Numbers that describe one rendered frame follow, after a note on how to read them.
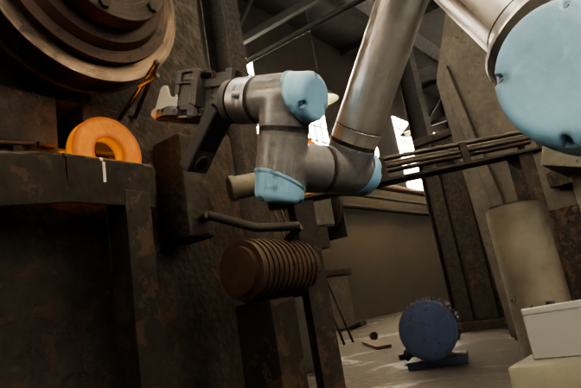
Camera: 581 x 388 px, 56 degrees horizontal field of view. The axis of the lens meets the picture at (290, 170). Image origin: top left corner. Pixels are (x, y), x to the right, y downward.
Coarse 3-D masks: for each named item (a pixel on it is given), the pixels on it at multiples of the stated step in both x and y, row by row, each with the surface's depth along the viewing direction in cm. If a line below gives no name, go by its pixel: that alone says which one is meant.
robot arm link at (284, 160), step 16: (272, 128) 77; (288, 128) 77; (272, 144) 77; (288, 144) 76; (304, 144) 78; (256, 160) 79; (272, 160) 76; (288, 160) 76; (304, 160) 78; (320, 160) 80; (256, 176) 79; (272, 176) 76; (288, 176) 76; (304, 176) 78; (320, 176) 80; (256, 192) 78; (272, 192) 76; (288, 192) 76; (304, 192) 79; (320, 192) 83
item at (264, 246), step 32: (224, 256) 111; (256, 256) 108; (288, 256) 113; (224, 288) 112; (256, 288) 107; (288, 288) 114; (256, 320) 108; (288, 320) 109; (256, 352) 107; (288, 352) 106; (256, 384) 106; (288, 384) 104
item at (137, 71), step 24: (0, 0) 96; (168, 0) 132; (0, 24) 99; (24, 24) 99; (168, 24) 129; (24, 48) 102; (48, 48) 101; (168, 48) 127; (48, 72) 106; (72, 72) 105; (96, 72) 108; (120, 72) 113; (144, 72) 119
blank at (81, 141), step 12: (96, 120) 108; (108, 120) 110; (72, 132) 105; (84, 132) 105; (96, 132) 107; (108, 132) 109; (120, 132) 112; (72, 144) 103; (84, 144) 104; (108, 144) 112; (120, 144) 111; (132, 144) 113; (120, 156) 111; (132, 156) 112
